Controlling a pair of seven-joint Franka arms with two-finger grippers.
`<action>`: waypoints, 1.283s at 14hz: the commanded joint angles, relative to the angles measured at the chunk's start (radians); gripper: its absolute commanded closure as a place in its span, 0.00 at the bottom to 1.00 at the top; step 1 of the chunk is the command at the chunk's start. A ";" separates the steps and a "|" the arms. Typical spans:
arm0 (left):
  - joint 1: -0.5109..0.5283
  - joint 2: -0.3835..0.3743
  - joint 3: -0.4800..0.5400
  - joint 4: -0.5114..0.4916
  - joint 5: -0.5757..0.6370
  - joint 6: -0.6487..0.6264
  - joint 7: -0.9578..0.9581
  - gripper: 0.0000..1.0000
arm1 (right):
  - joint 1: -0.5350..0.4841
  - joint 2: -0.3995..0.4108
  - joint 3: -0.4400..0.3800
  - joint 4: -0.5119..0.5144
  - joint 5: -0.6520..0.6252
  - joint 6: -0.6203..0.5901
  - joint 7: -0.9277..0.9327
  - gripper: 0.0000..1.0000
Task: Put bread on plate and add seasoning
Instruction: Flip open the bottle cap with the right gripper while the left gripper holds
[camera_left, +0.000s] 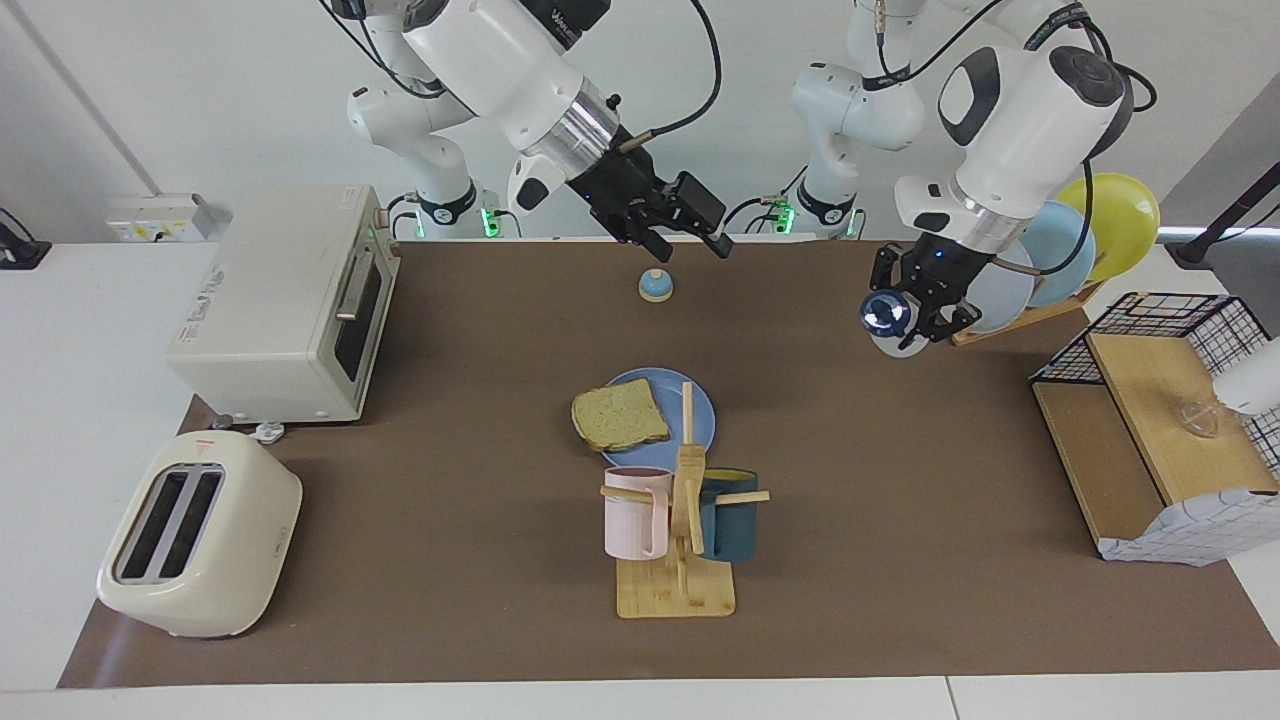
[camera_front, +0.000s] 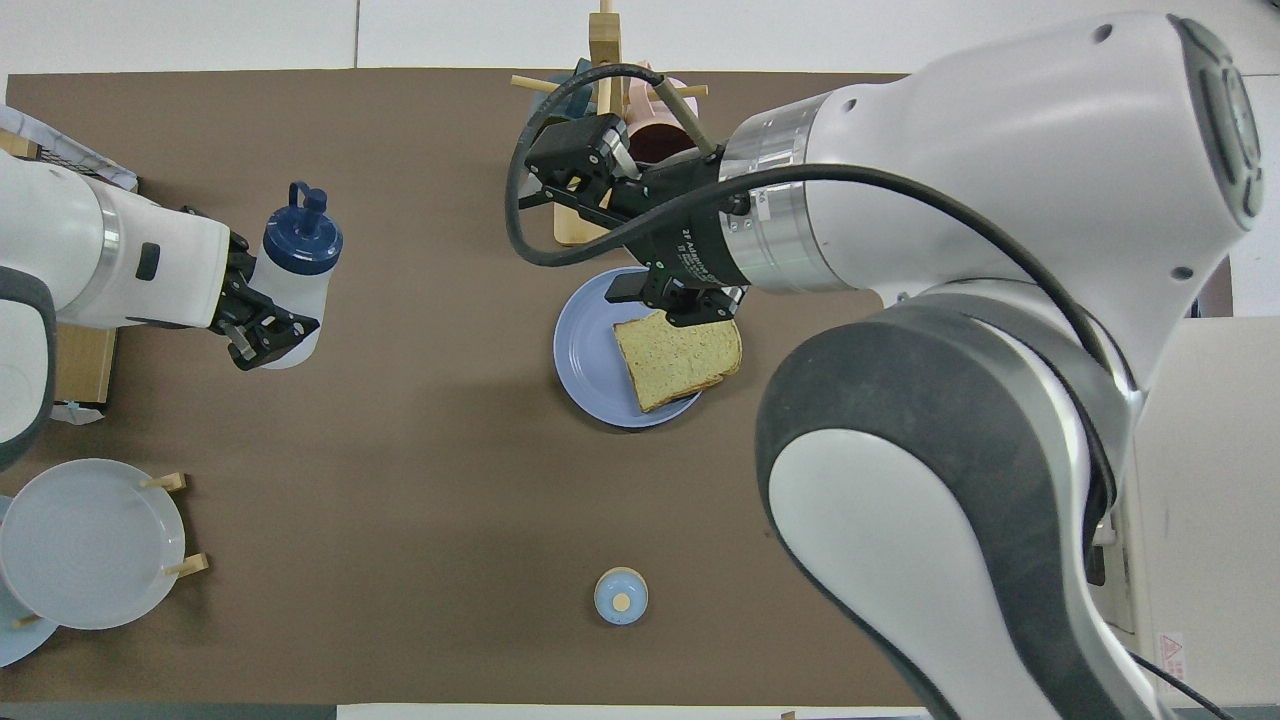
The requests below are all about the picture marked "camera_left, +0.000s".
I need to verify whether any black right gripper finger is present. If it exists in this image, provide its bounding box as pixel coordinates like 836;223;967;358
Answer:
668;172;734;259
618;222;673;261

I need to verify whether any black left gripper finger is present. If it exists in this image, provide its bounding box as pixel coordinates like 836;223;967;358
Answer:
868;245;906;297
920;295;983;346

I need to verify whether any translucent bottle with blue cap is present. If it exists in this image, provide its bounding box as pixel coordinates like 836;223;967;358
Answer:
858;288;933;359

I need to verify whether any brown bread slice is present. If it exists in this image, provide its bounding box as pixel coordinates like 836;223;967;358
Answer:
571;378;671;453

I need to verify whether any pale grey plate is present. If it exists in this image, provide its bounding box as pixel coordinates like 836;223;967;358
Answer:
965;262;1035;334

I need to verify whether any wooden plate rack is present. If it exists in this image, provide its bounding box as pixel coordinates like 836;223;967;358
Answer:
950;280;1106;347

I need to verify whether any light blue plate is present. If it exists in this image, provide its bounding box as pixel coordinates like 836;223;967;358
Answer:
1020;200;1097;308

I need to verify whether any blue round plate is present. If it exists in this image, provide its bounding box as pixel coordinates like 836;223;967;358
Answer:
590;367;717;471

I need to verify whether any yellow plate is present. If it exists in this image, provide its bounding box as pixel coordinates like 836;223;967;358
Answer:
1058;173;1161;283

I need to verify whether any brown table mat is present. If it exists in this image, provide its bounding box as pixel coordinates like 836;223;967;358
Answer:
57;240;1280;689

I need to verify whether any wooden two-level shelf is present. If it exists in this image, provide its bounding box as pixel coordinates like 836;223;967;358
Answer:
1032;332;1280;546

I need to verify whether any clear glass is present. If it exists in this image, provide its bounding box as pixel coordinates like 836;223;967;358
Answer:
1177;398;1223;439

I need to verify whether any pink ribbed mug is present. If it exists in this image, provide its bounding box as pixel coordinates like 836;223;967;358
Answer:
604;466;674;561

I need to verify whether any black stand pole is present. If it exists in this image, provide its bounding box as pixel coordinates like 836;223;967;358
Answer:
1165;160;1280;269

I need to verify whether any teal mug yellow inside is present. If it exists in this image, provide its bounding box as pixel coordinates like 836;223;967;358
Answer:
698;468;760;561

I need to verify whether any white blurry cylinder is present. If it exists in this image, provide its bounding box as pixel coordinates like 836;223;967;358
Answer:
1213;338;1280;416

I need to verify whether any wooden mug tree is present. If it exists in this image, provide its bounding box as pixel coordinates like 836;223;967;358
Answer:
600;381;772;619

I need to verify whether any white toaster oven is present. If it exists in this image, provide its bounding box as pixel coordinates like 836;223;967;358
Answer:
165;185;401;424

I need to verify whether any white power strip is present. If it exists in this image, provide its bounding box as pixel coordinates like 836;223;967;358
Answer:
105;193;216;243

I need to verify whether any cream two-slot toaster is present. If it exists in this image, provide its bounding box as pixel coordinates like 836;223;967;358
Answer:
97;430;303;639

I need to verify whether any black clamp device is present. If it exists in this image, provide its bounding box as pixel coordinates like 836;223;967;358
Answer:
0;207;51;271

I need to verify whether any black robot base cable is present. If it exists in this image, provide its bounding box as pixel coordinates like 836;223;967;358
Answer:
385;193;523;241
718;165;813;237

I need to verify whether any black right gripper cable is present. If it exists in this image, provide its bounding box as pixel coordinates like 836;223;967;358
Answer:
640;0;723;143

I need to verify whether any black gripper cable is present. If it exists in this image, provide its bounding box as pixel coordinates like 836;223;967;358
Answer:
640;0;723;143
990;20;1159;276

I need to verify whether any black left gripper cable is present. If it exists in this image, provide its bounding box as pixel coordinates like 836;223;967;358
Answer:
990;20;1159;276

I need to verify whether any black wire basket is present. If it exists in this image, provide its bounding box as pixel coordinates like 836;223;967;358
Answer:
1030;292;1280;476

